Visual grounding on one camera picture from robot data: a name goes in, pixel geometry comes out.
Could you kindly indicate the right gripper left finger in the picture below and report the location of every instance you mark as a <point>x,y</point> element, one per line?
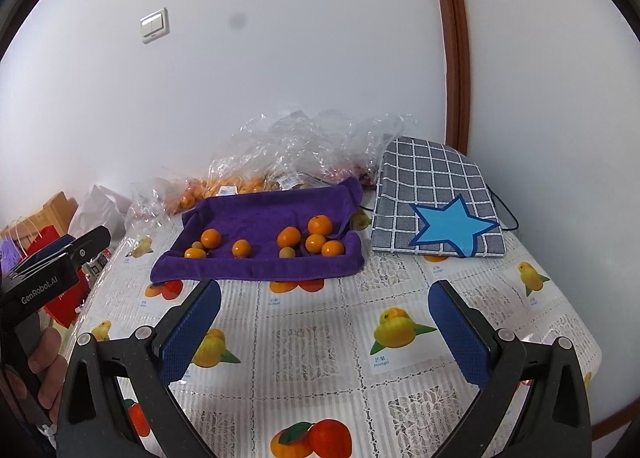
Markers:
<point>182,329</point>

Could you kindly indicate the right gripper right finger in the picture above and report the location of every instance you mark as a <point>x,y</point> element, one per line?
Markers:
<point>468,335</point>

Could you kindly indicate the yellow-brown small pear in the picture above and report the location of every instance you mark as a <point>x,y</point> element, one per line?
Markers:
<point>287,253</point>

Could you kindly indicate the large orange mandarin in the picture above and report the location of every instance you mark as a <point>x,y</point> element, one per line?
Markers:
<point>320,225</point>

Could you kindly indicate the left hand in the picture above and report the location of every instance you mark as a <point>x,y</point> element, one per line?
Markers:
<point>47,363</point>

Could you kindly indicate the red paper bag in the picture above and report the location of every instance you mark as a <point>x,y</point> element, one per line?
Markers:
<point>70,289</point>

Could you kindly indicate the orange mandarin on table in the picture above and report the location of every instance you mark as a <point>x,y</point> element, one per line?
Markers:
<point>332,249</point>
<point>241,249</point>
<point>314,243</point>
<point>211,239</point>
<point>195,253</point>

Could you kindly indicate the white plastic bag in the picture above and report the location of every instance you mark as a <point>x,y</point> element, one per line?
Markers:
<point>101,206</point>

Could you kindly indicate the white lace fruit tablecloth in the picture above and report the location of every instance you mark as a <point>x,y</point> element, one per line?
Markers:
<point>349,366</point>

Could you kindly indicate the purple towel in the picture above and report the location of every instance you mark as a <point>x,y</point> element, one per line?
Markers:
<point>259,218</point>

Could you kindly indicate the clear plastic fruit bags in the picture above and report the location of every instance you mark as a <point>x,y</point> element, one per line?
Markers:
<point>295,151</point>

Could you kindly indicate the white wall switch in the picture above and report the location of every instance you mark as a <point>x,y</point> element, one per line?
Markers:
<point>154,26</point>

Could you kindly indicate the brown wooden door frame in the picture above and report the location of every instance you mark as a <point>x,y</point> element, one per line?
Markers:
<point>455,34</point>

